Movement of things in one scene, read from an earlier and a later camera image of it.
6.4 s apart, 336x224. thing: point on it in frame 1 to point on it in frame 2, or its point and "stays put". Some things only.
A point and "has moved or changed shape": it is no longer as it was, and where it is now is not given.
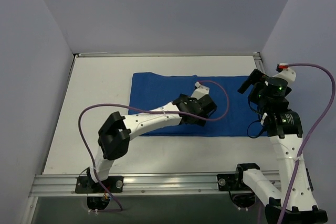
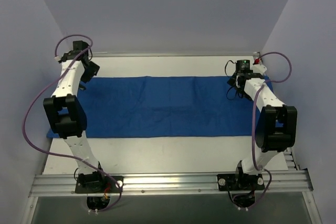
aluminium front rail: [56, 185] stays put
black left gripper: [206, 106] to [92, 69]
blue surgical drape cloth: [150, 90] has moved or changed shape
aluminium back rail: [168, 54] stays put
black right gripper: [252, 80] to [233, 80]
